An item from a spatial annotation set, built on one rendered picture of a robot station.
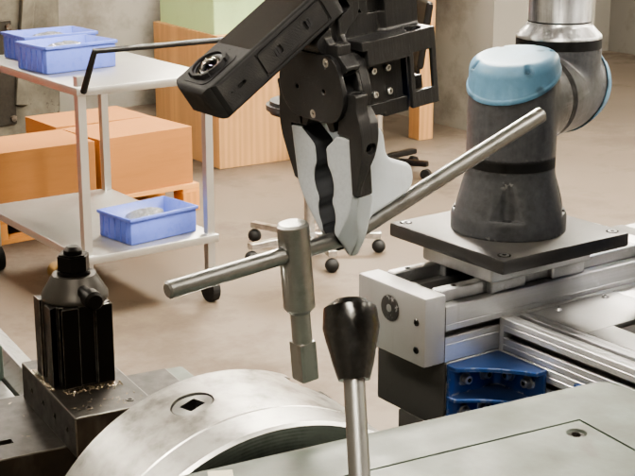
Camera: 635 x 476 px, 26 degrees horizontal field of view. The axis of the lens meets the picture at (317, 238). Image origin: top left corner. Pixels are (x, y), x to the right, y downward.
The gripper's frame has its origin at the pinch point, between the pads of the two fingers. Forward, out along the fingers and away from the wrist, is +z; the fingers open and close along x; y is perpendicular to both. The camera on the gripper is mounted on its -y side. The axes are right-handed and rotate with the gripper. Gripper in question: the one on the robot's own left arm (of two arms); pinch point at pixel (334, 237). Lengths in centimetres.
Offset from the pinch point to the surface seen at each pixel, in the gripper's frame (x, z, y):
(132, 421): 14.1, 15.4, -10.7
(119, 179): 471, 145, 212
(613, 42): 726, 227, 810
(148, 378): 77, 44, 22
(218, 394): 11.0, 14.2, -4.6
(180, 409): 11.6, 14.5, -7.8
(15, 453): 65, 41, -2
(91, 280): 69, 25, 12
